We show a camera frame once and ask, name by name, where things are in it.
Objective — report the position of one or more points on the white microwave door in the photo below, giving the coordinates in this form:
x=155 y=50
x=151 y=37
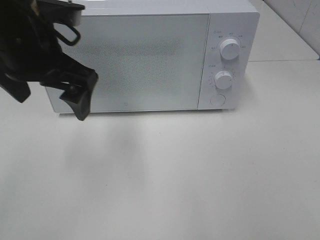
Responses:
x=144 y=63

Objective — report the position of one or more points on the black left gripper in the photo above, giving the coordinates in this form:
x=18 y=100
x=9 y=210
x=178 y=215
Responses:
x=30 y=52

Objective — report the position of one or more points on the white microwave oven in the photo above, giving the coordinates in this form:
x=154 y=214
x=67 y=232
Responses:
x=226 y=19

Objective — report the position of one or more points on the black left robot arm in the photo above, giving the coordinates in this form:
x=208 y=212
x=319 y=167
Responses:
x=46 y=7

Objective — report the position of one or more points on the white microwave knob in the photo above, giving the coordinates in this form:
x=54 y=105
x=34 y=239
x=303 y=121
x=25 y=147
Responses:
x=223 y=80
x=229 y=48

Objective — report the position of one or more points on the round white door button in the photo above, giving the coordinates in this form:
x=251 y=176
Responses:
x=218 y=100

